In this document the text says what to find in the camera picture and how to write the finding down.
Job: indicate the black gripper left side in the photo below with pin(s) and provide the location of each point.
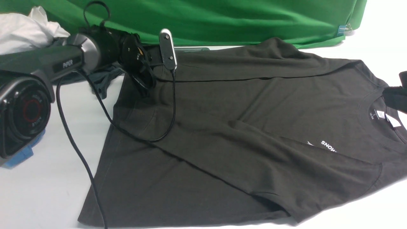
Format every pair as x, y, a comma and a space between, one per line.
138, 60

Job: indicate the dark gray long-sleeve shirt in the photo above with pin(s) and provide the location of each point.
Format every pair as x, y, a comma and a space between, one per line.
262, 132

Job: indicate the black robot arm right side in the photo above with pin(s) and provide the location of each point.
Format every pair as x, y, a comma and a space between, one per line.
396, 97

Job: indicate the dark teal crumpled shirt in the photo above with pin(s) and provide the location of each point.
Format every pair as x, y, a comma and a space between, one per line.
101, 79

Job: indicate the white crumpled shirt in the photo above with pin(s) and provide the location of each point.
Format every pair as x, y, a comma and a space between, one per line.
20, 33

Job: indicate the blue crumpled shirt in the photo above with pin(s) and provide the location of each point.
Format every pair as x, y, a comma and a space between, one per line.
22, 155

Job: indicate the green backdrop cloth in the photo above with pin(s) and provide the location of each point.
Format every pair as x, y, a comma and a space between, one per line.
302, 23

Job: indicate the blue binder clip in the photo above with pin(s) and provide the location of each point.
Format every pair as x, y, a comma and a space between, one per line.
344, 29

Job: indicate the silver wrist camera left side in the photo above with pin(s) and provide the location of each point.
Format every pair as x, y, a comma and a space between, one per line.
167, 50

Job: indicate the metal table cable hatch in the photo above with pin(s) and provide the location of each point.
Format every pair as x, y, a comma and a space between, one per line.
191, 49

